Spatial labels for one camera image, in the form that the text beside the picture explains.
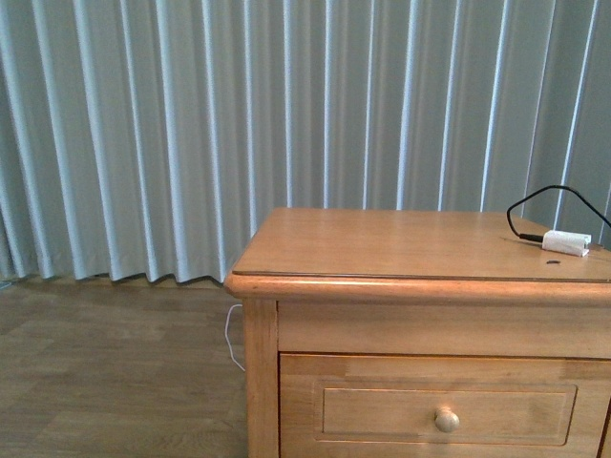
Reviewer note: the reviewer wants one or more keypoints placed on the wooden nightstand cabinet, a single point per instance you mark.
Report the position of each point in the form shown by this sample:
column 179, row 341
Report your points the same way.
column 407, row 284

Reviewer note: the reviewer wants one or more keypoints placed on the wooden drawer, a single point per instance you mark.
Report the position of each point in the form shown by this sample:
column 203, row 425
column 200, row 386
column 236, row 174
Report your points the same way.
column 374, row 406

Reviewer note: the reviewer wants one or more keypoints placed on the white adapter box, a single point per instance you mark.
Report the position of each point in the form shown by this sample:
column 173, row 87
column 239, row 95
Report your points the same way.
column 569, row 243

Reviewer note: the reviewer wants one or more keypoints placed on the grey pleated curtain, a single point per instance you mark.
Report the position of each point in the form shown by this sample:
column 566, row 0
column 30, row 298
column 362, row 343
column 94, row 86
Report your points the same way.
column 154, row 137

